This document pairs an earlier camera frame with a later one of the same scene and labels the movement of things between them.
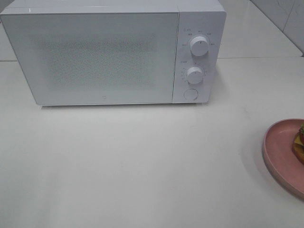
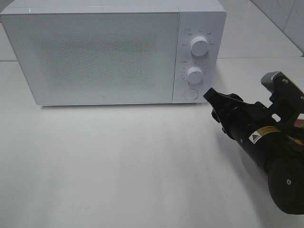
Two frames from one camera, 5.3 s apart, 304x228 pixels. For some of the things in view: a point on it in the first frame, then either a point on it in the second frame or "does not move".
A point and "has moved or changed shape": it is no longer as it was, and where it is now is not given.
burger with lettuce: (298, 144) has moved or changed shape
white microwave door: (97, 58) does not move
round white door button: (190, 94) does not move
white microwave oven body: (98, 52) does not move
